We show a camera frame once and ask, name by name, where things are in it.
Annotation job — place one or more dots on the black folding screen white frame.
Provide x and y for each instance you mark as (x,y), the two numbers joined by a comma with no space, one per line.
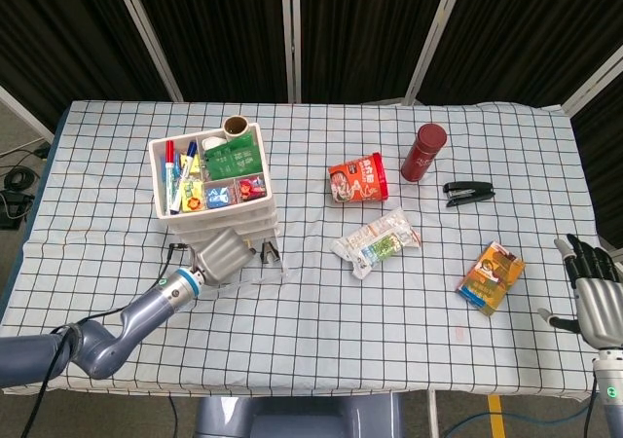
(360,29)

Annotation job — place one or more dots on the orange instant noodle cup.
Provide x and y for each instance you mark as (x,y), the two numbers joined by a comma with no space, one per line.
(357,180)

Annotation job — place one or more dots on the small blue box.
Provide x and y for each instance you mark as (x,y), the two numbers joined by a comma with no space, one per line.
(218,197)

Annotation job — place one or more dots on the yellow lion print packet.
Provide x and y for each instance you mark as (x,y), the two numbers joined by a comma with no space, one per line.
(191,199)

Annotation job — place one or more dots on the black power adapter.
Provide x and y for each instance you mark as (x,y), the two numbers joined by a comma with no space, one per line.
(14,209)

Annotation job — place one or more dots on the light blue checked tablecloth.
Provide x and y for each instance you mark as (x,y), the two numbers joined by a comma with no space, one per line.
(311,321)

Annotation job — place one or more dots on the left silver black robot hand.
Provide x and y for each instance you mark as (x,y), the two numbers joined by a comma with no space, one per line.
(221,258)

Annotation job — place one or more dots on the orange snack carton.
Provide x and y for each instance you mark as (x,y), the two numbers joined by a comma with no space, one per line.
(489,277)

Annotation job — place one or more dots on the green tea packet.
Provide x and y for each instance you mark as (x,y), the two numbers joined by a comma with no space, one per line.
(233,165)
(241,142)

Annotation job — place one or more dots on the black staple remover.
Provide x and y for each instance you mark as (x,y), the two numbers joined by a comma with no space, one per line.
(269,255)

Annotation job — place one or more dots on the brown cardboard tape roll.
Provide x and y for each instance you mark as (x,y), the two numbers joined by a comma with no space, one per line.
(236,120)

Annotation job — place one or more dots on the black stapler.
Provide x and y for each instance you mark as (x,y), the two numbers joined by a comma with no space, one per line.
(472,192)

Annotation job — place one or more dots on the white table leg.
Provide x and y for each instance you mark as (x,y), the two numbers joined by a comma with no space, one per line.
(432,413)

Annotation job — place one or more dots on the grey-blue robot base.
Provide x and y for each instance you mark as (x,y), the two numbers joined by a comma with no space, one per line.
(292,416)

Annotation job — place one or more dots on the dark red thermos bottle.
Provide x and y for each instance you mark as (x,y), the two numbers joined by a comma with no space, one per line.
(422,156)

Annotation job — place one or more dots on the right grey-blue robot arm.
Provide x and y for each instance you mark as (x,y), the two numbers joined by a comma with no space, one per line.
(611,399)

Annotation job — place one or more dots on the clear plastic drawer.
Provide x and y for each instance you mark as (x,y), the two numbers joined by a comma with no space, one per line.
(263,275)

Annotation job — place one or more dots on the small red lion packet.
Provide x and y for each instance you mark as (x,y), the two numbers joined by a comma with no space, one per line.
(250,188)

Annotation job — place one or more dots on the red-capped whiteboard marker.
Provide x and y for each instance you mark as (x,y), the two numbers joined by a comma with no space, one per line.
(169,175)

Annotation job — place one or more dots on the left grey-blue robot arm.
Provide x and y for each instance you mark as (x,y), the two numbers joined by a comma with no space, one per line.
(141,316)

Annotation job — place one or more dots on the white drawer organizer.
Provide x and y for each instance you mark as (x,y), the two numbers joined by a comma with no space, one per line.
(219,216)

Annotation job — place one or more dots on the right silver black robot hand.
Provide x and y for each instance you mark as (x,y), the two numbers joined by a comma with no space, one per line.
(601,306)

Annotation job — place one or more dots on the blue-capped whiteboard marker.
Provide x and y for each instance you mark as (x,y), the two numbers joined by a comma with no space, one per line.
(187,163)

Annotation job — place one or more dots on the white snack packet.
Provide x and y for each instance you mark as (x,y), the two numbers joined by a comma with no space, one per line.
(375,245)

